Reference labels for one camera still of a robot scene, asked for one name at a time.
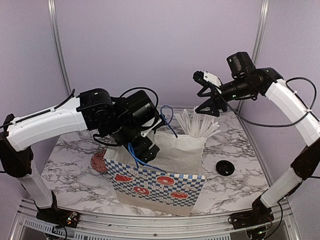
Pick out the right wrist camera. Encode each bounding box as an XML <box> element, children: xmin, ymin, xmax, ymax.
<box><xmin>193</xmin><ymin>71</ymin><xmax>222</xmax><ymax>87</ymax></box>

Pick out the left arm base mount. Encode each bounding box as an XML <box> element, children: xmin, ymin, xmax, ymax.
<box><xmin>36</xmin><ymin>208</ymin><xmax>80</xmax><ymax>228</ymax></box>

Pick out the aluminium frame post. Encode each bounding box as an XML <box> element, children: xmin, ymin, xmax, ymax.
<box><xmin>252</xmin><ymin>0</ymin><xmax>270</xmax><ymax>64</ymax></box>
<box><xmin>48</xmin><ymin>0</ymin><xmax>72</xmax><ymax>95</ymax></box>

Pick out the bundle of white straws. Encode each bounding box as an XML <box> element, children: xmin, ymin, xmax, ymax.
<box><xmin>174</xmin><ymin>106</ymin><xmax>221</xmax><ymax>139</ymax></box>

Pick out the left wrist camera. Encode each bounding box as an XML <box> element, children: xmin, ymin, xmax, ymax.
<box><xmin>140</xmin><ymin>117</ymin><xmax>162</xmax><ymax>137</ymax></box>

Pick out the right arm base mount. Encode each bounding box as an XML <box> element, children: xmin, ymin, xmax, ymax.
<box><xmin>228</xmin><ymin>209</ymin><xmax>275</xmax><ymax>230</ymax></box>

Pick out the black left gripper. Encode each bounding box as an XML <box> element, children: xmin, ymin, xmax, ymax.
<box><xmin>108</xmin><ymin>117</ymin><xmax>161</xmax><ymax>166</ymax></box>

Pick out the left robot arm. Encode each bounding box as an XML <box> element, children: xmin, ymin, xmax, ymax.
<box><xmin>0</xmin><ymin>87</ymin><xmax>163</xmax><ymax>223</ymax></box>

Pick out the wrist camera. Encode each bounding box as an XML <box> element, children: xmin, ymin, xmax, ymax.
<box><xmin>140</xmin><ymin>117</ymin><xmax>162</xmax><ymax>137</ymax></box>
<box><xmin>193</xmin><ymin>71</ymin><xmax>222</xmax><ymax>87</ymax></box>

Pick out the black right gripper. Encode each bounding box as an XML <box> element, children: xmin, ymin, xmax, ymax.
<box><xmin>195</xmin><ymin>76</ymin><xmax>256</xmax><ymax>116</ymax></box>

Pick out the right aluminium frame post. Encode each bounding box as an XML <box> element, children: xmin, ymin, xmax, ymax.
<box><xmin>252</xmin><ymin>0</ymin><xmax>270</xmax><ymax>64</ymax></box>

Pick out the red patterned bowl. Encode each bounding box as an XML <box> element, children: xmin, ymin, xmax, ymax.
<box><xmin>90</xmin><ymin>150</ymin><xmax>108</xmax><ymax>173</ymax></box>

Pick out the blue checkered paper bag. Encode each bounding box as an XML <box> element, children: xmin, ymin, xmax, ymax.
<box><xmin>103</xmin><ymin>131</ymin><xmax>207</xmax><ymax>216</ymax></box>

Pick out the left aluminium frame post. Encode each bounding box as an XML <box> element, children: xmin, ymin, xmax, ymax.
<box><xmin>48</xmin><ymin>0</ymin><xmax>72</xmax><ymax>95</ymax></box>

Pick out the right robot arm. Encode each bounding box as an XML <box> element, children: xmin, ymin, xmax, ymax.
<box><xmin>193</xmin><ymin>51</ymin><xmax>320</xmax><ymax>229</ymax></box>

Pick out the aluminium front rail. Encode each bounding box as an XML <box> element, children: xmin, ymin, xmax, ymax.
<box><xmin>9</xmin><ymin>199</ymin><xmax>302</xmax><ymax>240</ymax></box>

